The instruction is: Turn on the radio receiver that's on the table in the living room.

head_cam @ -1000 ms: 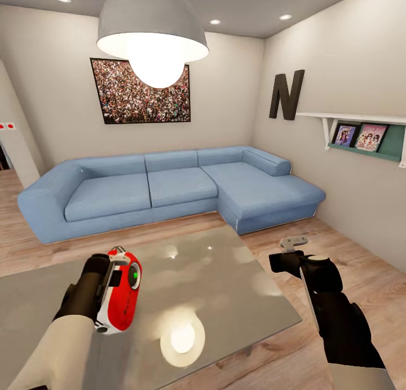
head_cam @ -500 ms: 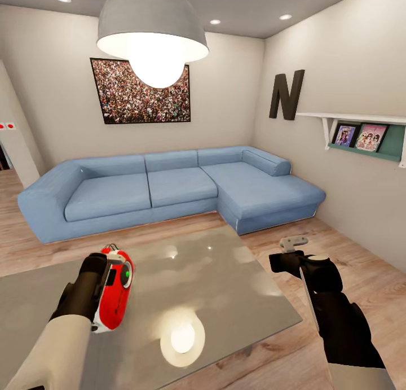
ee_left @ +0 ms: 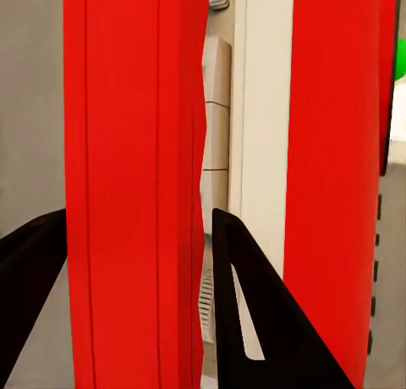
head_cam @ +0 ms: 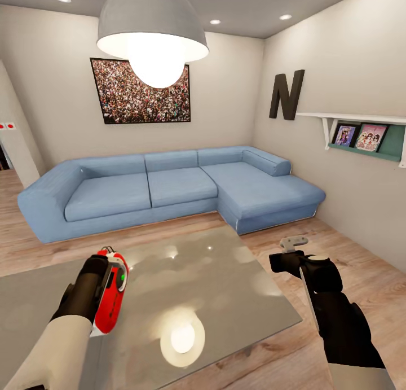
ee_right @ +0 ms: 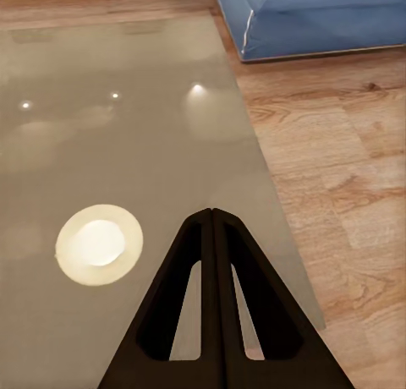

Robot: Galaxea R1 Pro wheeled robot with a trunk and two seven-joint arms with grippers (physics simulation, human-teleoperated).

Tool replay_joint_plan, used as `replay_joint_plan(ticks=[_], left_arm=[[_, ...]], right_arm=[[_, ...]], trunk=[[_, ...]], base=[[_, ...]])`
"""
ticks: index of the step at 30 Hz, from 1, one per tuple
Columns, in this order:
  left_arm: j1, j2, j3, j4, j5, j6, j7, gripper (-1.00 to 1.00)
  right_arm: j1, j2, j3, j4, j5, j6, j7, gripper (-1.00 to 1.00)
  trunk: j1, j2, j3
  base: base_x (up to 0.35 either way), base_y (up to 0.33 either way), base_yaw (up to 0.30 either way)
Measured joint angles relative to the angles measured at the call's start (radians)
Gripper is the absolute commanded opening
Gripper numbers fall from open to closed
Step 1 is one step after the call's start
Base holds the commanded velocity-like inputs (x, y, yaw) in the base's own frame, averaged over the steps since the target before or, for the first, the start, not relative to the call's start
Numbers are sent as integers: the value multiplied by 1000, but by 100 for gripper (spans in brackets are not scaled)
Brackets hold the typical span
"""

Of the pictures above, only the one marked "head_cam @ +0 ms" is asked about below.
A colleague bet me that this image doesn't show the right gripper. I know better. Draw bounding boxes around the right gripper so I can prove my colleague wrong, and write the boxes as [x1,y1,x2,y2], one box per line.
[269,250,309,277]

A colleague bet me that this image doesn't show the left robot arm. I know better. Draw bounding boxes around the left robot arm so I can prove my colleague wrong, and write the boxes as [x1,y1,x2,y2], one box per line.
[3,254,123,390]

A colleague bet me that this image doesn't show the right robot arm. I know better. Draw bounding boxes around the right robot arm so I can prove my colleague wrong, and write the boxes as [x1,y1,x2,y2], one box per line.
[269,235,396,390]

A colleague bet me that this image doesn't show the radio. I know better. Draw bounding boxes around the radio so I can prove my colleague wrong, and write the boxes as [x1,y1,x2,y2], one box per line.
[90,248,129,337]

